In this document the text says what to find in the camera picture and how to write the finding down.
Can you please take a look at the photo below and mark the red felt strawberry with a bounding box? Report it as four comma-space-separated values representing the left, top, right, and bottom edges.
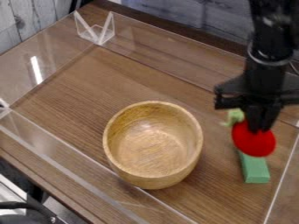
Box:
221, 108, 276, 158

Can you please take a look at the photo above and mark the wooden bowl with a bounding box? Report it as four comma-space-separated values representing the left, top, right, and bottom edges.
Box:
103, 101, 203, 190

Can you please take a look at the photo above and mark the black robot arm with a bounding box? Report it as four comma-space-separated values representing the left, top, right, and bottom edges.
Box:
213, 0, 299, 133

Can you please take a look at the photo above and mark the black cable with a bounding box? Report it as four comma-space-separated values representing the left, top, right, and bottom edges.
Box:
0, 201, 56, 224

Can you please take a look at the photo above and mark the clear acrylic tray enclosure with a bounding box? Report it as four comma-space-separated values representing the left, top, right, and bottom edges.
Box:
0, 16, 299, 224

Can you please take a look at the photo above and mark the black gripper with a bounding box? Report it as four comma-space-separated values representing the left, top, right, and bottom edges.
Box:
213, 56, 299, 133

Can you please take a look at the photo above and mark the black metal bracket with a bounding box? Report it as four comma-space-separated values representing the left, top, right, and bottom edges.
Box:
25, 195, 69, 224

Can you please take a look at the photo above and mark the green rectangular block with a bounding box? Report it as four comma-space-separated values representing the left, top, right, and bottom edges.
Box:
237, 152, 271, 184

